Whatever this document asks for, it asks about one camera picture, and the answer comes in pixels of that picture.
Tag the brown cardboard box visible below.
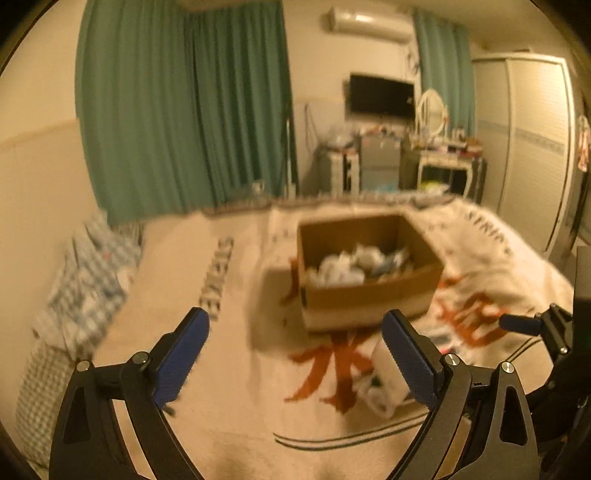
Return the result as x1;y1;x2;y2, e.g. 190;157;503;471
297;213;444;332

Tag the white vanity table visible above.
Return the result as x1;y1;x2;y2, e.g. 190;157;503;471
399;146;488;203

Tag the green curtain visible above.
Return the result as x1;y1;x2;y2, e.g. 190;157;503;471
75;1;293;224
413;9;476;136

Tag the white oval vanity mirror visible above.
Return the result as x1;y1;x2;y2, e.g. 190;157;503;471
415;88;449;139

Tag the green curtain right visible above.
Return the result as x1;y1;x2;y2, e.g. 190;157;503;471
413;9;476;136

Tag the green curtain left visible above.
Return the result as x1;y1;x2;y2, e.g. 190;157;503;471
75;1;293;224

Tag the white air conditioner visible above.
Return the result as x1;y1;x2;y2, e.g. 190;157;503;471
328;7;414;44

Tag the black wall television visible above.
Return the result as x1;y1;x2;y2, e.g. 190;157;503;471
349;73;415;120

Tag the grey mini fridge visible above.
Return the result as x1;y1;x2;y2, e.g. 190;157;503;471
360;135;402;192

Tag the clear water jug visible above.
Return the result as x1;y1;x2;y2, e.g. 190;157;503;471
246;180;267;200

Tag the beige woven bed blanket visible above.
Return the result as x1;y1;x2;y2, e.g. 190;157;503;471
95;200;573;479

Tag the white mop pole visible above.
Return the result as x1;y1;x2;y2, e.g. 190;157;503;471
284;103;297;200

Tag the white suitcase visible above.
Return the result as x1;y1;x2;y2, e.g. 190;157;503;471
318;149;361;197

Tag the plaid blue bedsheet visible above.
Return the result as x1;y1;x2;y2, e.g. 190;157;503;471
15;212;143;468

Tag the white sliding wardrobe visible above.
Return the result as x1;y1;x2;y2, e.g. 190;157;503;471
473;53;576;256

